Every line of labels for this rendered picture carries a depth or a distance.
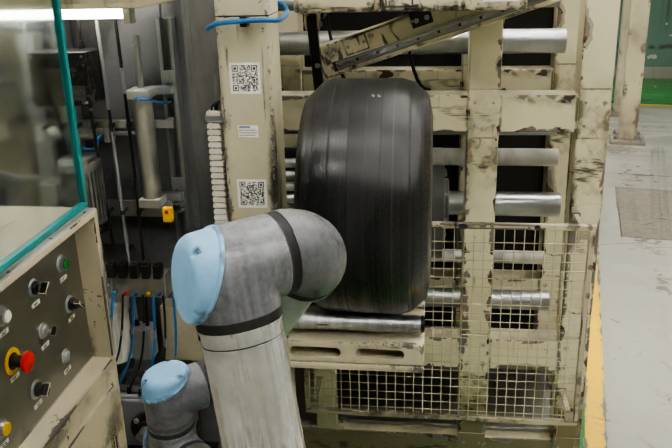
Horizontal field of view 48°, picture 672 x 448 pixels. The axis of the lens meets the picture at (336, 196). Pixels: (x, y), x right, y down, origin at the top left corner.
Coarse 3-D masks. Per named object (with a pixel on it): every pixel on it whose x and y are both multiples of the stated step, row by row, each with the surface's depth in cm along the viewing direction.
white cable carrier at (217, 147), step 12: (216, 132) 187; (216, 144) 188; (216, 156) 189; (216, 168) 190; (216, 180) 191; (216, 192) 192; (216, 204) 193; (228, 204) 197; (216, 216) 194; (228, 216) 195
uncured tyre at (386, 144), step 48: (336, 96) 177; (384, 96) 176; (336, 144) 168; (384, 144) 167; (432, 144) 176; (336, 192) 166; (384, 192) 165; (384, 240) 166; (336, 288) 175; (384, 288) 173
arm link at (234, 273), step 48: (192, 240) 94; (240, 240) 95; (288, 240) 98; (192, 288) 93; (240, 288) 94; (288, 288) 99; (240, 336) 95; (240, 384) 96; (288, 384) 99; (240, 432) 97; (288, 432) 99
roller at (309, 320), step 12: (312, 312) 192; (324, 312) 192; (336, 312) 192; (300, 324) 191; (312, 324) 191; (324, 324) 190; (336, 324) 190; (348, 324) 189; (360, 324) 189; (372, 324) 189; (384, 324) 188; (396, 324) 188; (408, 324) 188; (420, 324) 187
